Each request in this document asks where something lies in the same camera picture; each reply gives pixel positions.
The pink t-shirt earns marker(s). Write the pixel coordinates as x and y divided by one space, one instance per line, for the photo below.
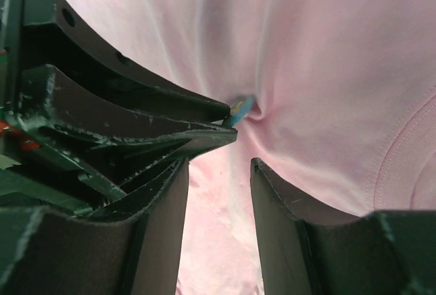
344 109

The round portrait pin badge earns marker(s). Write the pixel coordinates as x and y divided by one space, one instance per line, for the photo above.
239 110

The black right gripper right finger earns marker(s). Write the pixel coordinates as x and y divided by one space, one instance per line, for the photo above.
308 247

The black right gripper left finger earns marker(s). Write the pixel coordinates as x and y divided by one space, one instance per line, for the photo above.
132 246

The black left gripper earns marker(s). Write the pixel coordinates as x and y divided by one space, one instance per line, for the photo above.
86 125

